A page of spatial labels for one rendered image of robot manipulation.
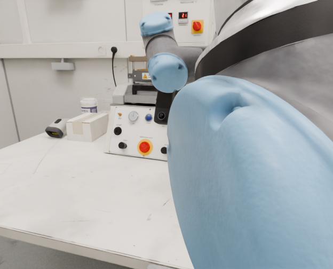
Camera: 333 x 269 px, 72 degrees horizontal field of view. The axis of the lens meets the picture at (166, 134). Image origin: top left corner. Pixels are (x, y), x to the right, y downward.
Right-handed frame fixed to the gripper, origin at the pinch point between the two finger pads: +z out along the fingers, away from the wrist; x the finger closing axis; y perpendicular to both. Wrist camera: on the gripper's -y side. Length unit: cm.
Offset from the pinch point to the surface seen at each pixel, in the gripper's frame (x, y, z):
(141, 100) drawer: 15.6, 10.5, -0.8
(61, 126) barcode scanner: 57, 3, 13
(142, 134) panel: 13.3, -0.3, 6.4
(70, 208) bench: 16.2, -35.0, -7.8
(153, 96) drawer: 10.6, 11.5, -2.1
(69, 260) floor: 63, -43, 79
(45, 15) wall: 116, 85, 0
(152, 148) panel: 8.5, -4.2, 8.8
